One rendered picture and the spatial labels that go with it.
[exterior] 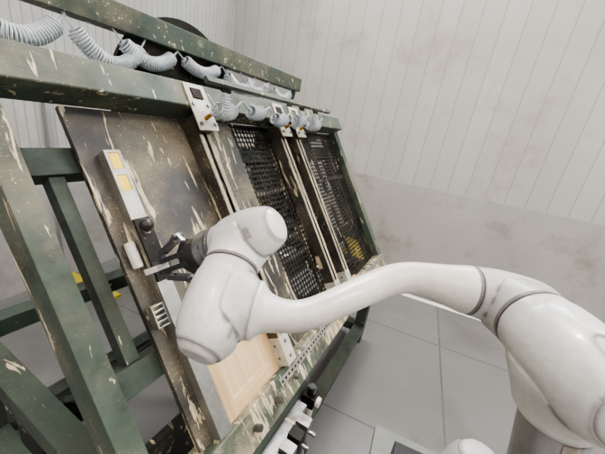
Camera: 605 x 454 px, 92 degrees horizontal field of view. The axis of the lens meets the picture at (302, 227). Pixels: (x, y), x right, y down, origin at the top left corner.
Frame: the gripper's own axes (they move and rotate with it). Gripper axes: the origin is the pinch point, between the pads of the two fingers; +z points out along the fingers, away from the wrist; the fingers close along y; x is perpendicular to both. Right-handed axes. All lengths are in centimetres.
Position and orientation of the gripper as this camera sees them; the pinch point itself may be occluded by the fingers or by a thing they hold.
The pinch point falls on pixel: (156, 268)
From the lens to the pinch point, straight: 86.5
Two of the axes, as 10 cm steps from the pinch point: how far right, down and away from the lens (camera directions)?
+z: -8.1, 2.7, 5.2
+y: 3.5, 9.4, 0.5
